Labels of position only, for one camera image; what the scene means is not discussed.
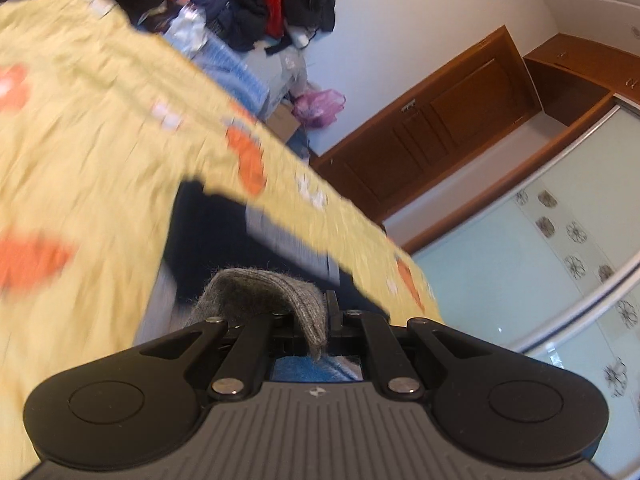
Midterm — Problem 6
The grey navy knit sweater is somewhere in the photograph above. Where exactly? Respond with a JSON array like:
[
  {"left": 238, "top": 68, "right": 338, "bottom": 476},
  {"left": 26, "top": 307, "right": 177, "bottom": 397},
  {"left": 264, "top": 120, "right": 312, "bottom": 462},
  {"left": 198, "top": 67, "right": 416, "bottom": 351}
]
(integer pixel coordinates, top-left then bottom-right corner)
[{"left": 134, "top": 178, "right": 392, "bottom": 384}]

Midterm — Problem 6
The dark clothes pile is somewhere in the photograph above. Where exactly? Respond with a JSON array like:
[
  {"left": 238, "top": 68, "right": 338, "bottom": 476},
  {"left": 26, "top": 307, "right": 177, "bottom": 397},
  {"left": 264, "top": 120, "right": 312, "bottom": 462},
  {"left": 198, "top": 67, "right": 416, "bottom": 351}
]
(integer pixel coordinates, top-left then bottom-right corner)
[{"left": 191, "top": 0, "right": 336, "bottom": 54}]

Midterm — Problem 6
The frosted glass wardrobe door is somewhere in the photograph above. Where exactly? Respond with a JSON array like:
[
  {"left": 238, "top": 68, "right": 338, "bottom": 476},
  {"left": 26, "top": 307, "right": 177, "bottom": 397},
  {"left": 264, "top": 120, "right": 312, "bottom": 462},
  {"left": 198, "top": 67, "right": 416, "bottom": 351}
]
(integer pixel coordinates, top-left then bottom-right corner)
[{"left": 413, "top": 100, "right": 639, "bottom": 479}]

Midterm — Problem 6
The brown wooden door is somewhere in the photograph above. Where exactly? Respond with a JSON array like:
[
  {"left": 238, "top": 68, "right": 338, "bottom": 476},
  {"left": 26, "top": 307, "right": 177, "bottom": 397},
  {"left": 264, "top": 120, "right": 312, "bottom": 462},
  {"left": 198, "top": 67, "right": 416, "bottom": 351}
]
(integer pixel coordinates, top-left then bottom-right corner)
[{"left": 311, "top": 26, "right": 541, "bottom": 223}]

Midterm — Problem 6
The yellow cartoon print quilt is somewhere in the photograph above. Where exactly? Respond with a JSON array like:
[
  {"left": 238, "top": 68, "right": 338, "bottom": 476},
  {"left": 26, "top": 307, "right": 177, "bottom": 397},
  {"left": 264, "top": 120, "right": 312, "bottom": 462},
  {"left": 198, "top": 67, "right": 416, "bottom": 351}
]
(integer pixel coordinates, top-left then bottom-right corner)
[{"left": 1, "top": 0, "right": 440, "bottom": 479}]

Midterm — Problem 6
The brown overhead cabinet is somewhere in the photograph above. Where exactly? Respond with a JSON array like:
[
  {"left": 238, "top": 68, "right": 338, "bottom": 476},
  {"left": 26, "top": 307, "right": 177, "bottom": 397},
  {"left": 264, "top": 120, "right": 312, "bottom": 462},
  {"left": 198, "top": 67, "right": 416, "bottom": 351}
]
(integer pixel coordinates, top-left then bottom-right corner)
[{"left": 524, "top": 34, "right": 639, "bottom": 126}]

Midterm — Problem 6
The pink plastic bag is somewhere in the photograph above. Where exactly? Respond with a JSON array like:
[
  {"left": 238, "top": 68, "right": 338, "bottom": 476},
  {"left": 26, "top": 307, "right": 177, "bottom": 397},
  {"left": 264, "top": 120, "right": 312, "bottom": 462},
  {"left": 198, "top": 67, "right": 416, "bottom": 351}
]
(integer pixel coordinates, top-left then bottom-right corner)
[{"left": 293, "top": 89, "right": 346, "bottom": 129}]

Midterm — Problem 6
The light blue knit sweater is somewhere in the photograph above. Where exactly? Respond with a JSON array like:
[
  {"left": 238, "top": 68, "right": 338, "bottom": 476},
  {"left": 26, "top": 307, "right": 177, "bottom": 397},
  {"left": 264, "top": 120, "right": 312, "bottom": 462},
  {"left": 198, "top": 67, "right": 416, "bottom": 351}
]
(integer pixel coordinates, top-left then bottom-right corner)
[{"left": 192, "top": 34, "right": 269, "bottom": 119}]

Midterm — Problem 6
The white plastic bag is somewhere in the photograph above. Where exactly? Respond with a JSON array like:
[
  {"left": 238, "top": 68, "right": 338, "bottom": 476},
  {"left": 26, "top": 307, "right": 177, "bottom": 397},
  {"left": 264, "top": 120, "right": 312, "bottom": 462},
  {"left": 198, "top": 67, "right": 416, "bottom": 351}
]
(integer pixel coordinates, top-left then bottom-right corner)
[{"left": 163, "top": 6, "right": 207, "bottom": 58}]

